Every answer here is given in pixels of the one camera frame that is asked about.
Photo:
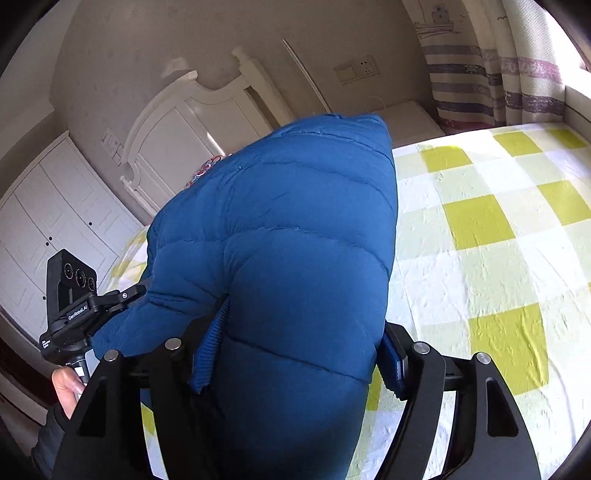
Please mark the white wall conduit strip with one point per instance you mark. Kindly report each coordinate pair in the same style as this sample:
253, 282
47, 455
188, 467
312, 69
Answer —
307, 75

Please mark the white wardrobe doors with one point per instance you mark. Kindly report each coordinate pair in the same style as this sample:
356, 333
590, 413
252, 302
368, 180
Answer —
58, 202

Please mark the white bedside table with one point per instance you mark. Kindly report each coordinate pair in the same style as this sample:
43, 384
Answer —
409, 123

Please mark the beige wall socket panel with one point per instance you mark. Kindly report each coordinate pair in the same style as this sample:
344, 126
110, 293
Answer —
362, 68

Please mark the person's left hand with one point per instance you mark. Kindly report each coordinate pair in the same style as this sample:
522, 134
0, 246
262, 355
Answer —
68, 388

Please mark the white window sill ledge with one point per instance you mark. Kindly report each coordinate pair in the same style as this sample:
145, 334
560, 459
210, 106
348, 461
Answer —
577, 109

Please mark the black camera box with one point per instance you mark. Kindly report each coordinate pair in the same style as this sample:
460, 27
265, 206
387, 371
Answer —
67, 280

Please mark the blue quilted puffer jacket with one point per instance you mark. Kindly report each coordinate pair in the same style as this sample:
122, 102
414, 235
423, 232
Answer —
296, 234

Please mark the floral embroidered pillow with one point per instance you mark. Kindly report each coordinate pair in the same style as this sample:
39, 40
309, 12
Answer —
203, 169

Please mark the yellow white checkered bed sheet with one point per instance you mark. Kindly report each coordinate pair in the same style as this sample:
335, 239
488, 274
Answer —
492, 254

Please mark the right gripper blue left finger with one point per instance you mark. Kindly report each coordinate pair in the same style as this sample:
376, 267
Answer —
206, 334

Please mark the white wooden headboard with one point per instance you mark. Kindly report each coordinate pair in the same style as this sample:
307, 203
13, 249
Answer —
187, 124

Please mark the striped patterned curtain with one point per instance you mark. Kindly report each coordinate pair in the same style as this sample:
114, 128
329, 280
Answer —
494, 63

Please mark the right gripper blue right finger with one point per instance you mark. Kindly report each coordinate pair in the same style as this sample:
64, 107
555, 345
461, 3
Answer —
392, 361

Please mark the left forearm dark sleeve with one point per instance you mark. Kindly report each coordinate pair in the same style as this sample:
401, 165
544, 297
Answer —
50, 437

